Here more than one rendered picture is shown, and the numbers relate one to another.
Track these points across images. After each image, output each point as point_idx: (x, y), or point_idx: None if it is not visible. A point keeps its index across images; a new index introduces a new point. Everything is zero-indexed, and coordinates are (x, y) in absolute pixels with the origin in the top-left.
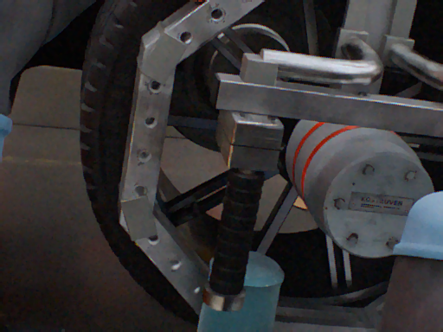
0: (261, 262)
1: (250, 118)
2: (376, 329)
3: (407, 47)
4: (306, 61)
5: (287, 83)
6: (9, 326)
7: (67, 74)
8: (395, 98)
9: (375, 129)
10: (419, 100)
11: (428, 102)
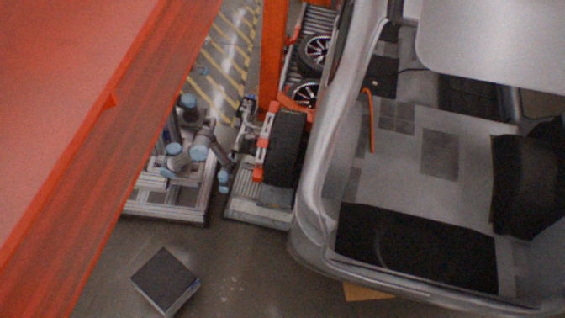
0: None
1: (243, 113)
2: (258, 166)
3: (257, 133)
4: (245, 114)
5: (247, 116)
6: None
7: None
8: (244, 127)
9: (253, 135)
10: (243, 129)
11: (242, 130)
